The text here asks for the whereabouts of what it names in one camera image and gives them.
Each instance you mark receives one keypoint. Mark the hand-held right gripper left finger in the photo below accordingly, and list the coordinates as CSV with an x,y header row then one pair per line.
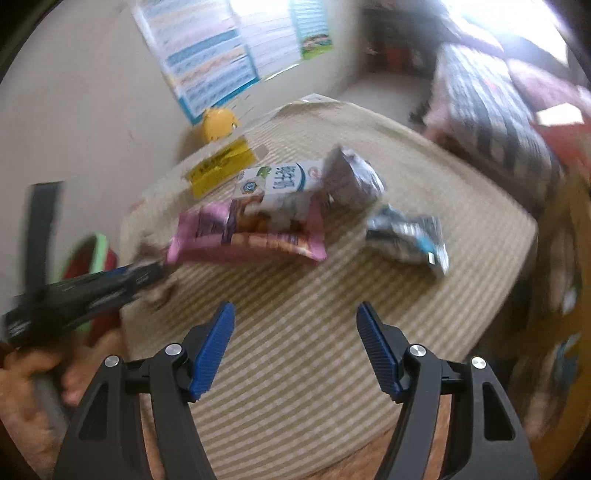
x,y
212,350

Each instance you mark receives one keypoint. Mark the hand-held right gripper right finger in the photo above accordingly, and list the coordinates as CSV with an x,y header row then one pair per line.
x,y
378,350

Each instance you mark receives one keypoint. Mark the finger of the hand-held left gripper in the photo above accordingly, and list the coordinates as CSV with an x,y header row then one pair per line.
x,y
124,275
122,296

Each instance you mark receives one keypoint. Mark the green plastic bin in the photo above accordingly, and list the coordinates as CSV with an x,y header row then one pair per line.
x,y
99,251

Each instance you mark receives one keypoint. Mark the pink snack wrapper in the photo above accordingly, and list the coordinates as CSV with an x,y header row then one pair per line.
x,y
207,228

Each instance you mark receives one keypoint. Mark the white blue wrapper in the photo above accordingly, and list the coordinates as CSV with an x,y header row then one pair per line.
x,y
406,235

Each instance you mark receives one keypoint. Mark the yellow snack packet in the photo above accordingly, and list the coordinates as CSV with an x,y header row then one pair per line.
x,y
217,173

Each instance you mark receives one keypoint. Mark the white bag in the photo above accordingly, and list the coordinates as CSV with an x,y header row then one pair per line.
x,y
355,180

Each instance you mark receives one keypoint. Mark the white milk carton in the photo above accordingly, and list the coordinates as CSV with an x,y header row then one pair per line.
x,y
281,180

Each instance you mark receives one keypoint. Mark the person's left hand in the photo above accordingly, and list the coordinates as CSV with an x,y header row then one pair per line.
x,y
23,369

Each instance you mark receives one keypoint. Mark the beige checked tablecloth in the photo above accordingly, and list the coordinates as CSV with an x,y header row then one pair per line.
x,y
295,286

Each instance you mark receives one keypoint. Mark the yellow duck stool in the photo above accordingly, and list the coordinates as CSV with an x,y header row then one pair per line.
x,y
219,122

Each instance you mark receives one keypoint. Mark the yellow wooden chair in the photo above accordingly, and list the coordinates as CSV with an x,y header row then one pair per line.
x,y
572,221

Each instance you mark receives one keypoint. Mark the bed with blue plaid sheet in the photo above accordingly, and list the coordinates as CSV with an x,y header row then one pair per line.
x,y
475,106

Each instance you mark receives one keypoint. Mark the orange bucket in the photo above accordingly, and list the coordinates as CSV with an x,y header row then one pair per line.
x,y
397,57

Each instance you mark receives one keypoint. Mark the pink quilt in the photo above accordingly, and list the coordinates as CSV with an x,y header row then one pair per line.
x,y
545,83

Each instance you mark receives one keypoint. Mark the dark metal desk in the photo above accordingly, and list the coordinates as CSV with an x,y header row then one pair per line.
x,y
401,27

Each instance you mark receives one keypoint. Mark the bright window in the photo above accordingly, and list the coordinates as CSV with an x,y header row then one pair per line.
x,y
489,18

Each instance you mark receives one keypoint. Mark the blue letter wall poster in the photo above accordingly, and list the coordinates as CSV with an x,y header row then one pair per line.
x,y
198,60

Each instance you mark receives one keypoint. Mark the white chart wall poster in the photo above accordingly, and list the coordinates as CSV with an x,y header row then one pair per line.
x,y
268,37

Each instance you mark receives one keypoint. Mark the green number wall poster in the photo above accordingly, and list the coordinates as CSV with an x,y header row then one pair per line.
x,y
309,27

